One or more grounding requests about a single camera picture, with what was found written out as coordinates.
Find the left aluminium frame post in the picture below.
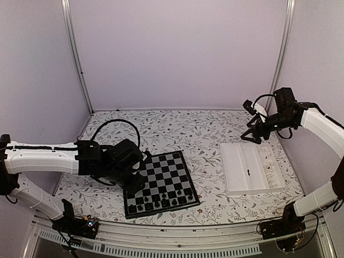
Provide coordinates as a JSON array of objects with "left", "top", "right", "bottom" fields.
[{"left": 61, "top": 0, "right": 94, "bottom": 114}]

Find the black chess rook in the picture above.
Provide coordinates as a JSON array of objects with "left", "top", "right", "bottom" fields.
[{"left": 128, "top": 205, "right": 135, "bottom": 212}]

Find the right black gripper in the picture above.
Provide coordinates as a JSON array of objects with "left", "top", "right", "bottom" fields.
[{"left": 241, "top": 111, "right": 296, "bottom": 145}]

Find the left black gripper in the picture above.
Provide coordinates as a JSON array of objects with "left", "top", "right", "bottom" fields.
[{"left": 103, "top": 166, "right": 146, "bottom": 196}]

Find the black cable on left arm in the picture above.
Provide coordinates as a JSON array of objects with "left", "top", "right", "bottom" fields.
[{"left": 90, "top": 119, "right": 142, "bottom": 151}]

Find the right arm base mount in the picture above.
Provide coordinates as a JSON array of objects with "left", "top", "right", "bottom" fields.
[{"left": 256, "top": 216, "right": 306, "bottom": 253}]

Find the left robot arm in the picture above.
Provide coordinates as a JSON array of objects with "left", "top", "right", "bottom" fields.
[{"left": 1, "top": 134, "right": 149, "bottom": 233}]

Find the aluminium front rail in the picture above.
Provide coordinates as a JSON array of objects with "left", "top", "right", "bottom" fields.
[{"left": 24, "top": 212, "right": 337, "bottom": 257}]

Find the black and white chessboard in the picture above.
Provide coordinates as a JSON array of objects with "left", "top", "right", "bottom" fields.
[{"left": 123, "top": 150, "right": 200, "bottom": 219}]

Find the white plastic compartment tray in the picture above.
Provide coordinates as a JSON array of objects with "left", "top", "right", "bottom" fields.
[{"left": 220, "top": 143, "right": 285, "bottom": 196}]

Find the right aluminium frame post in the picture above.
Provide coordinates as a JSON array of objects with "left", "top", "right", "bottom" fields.
[{"left": 264, "top": 0, "right": 296, "bottom": 95}]

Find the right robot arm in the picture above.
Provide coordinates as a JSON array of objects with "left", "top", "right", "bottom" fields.
[{"left": 241, "top": 88, "right": 343, "bottom": 234}]

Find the aluminium frame post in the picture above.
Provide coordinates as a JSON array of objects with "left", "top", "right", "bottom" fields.
[
  {"left": 61, "top": 0, "right": 94, "bottom": 114},
  {"left": 264, "top": 0, "right": 296, "bottom": 95}
]

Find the black chess bishop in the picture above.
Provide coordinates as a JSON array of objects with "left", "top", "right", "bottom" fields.
[{"left": 145, "top": 203, "right": 153, "bottom": 211}]

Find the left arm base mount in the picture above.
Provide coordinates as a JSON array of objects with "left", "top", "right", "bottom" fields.
[{"left": 52, "top": 215, "right": 99, "bottom": 239}]

